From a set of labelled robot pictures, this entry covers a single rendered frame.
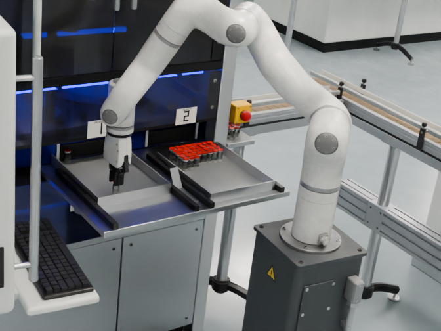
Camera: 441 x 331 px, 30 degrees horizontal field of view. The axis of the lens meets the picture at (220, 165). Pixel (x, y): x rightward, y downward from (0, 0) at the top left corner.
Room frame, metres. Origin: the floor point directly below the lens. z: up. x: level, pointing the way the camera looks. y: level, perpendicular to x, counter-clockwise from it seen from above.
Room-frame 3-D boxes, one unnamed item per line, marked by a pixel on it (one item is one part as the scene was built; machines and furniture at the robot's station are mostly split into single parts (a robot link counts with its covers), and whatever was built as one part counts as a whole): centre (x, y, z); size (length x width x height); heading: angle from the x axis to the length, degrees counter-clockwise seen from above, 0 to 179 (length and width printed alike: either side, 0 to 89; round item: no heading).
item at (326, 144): (2.18, -0.29, 1.16); 0.19 x 0.12 x 0.24; 171
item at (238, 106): (2.87, -0.04, 1.00); 0.08 x 0.07 x 0.07; 38
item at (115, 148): (2.31, 0.32, 1.05); 0.10 x 0.08 x 0.11; 38
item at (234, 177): (2.54, 0.02, 0.90); 0.34 x 0.26 x 0.04; 37
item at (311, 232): (2.21, -0.30, 0.95); 0.19 x 0.19 x 0.18
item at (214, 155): (2.61, 0.07, 0.91); 0.18 x 0.02 x 0.05; 127
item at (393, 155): (3.16, -0.71, 0.46); 0.09 x 0.09 x 0.77; 38
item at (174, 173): (2.38, 0.11, 0.91); 0.14 x 0.03 x 0.06; 37
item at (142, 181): (2.42, 0.36, 0.90); 0.34 x 0.26 x 0.04; 38
